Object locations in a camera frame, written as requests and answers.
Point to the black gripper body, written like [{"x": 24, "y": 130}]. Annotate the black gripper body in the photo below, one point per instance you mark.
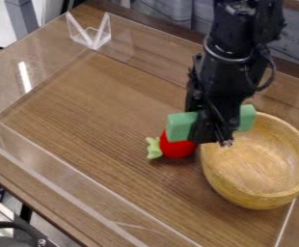
[{"x": 224, "y": 81}]

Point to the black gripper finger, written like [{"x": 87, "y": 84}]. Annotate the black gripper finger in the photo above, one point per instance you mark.
[{"x": 208, "y": 130}]

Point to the green foam block stick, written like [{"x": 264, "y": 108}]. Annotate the green foam block stick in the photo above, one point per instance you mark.
[{"x": 180, "y": 123}]

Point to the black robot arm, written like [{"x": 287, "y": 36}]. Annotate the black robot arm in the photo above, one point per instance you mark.
[{"x": 244, "y": 23}]

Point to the brown wooden bowl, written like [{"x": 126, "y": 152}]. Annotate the brown wooden bowl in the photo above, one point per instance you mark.
[{"x": 255, "y": 173}]

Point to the red plush strawberry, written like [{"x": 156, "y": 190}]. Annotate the red plush strawberry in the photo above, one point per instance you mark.
[{"x": 162, "y": 147}]

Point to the black clamp under table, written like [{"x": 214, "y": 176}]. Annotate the black clamp under table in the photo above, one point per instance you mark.
[{"x": 31, "y": 235}]

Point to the clear acrylic corner bracket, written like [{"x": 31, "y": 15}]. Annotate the clear acrylic corner bracket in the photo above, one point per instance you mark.
[{"x": 91, "y": 37}]

